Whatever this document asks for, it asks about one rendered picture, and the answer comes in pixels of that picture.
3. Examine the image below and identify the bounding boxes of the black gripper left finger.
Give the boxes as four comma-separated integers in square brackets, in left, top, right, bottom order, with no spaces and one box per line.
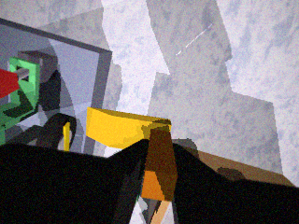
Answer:
[0,138,149,224]

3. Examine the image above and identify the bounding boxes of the red-headed stop pin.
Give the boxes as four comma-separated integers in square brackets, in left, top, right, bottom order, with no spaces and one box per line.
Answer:
[0,67,29,99]

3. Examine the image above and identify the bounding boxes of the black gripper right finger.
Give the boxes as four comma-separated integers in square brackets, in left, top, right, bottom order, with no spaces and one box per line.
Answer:
[172,143,299,224]

